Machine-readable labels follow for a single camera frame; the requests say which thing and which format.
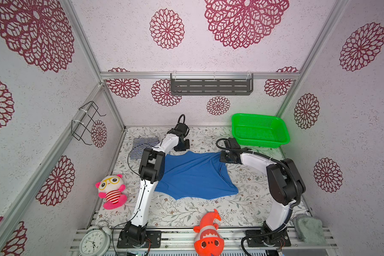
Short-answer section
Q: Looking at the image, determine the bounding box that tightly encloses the green folded towel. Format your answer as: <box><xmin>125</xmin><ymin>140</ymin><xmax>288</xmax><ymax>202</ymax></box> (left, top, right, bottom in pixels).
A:
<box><xmin>292</xmin><ymin>214</ymin><xmax>326</xmax><ymax>245</ymax></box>

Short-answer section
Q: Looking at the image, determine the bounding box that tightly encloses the blue white striped tank top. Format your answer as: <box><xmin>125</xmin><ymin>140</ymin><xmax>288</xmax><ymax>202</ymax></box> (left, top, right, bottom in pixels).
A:
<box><xmin>129</xmin><ymin>137</ymin><xmax>160</xmax><ymax>160</ymax></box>

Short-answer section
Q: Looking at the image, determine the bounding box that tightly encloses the black wire rack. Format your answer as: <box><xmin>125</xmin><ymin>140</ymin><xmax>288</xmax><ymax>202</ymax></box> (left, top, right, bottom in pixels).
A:
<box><xmin>70</xmin><ymin>101</ymin><xmax>108</xmax><ymax>148</ymax></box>

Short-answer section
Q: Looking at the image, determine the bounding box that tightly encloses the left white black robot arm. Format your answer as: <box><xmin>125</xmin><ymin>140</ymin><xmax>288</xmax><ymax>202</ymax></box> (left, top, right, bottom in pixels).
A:
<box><xmin>120</xmin><ymin>122</ymin><xmax>190</xmax><ymax>247</ymax></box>

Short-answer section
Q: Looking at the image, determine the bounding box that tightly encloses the grey wall shelf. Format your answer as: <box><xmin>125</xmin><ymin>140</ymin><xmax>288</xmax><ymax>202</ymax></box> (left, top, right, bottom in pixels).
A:
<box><xmin>170</xmin><ymin>74</ymin><xmax>253</xmax><ymax>96</ymax></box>

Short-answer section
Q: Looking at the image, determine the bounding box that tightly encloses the green plastic basket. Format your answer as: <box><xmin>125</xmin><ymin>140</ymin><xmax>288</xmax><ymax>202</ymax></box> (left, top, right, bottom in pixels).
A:
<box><xmin>231</xmin><ymin>114</ymin><xmax>291</xmax><ymax>148</ymax></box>

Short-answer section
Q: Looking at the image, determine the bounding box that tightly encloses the white alarm clock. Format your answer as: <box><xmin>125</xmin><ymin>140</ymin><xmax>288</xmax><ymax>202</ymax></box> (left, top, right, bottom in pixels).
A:
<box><xmin>79</xmin><ymin>226</ymin><xmax>112</xmax><ymax>256</ymax></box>

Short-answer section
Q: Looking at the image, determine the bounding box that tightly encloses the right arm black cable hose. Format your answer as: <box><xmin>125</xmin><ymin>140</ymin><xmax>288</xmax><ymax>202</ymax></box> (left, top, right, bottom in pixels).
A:
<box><xmin>215</xmin><ymin>138</ymin><xmax>303</xmax><ymax>256</ymax></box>

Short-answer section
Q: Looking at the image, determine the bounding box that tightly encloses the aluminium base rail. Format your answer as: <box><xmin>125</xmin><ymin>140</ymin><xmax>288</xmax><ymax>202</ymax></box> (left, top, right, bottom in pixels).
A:
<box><xmin>68</xmin><ymin>227</ymin><xmax>340</xmax><ymax>256</ymax></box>

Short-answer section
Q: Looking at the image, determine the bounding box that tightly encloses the pink white plush doll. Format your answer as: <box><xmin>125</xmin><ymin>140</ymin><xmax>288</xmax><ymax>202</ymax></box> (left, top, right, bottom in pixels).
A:
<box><xmin>95</xmin><ymin>174</ymin><xmax>127</xmax><ymax>210</ymax></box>

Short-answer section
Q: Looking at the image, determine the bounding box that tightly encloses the red fish plush toy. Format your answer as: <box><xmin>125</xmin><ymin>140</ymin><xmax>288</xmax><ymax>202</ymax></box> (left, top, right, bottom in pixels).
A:
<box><xmin>193</xmin><ymin>209</ymin><xmax>225</xmax><ymax>256</ymax></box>

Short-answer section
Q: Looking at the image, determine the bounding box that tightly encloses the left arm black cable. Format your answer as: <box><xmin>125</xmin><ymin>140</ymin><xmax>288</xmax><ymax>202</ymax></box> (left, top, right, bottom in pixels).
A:
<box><xmin>110</xmin><ymin>113</ymin><xmax>186</xmax><ymax>256</ymax></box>

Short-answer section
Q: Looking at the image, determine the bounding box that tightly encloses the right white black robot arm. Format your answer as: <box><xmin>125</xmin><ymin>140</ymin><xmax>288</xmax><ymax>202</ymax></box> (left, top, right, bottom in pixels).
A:
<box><xmin>215</xmin><ymin>138</ymin><xmax>306</xmax><ymax>240</ymax></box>

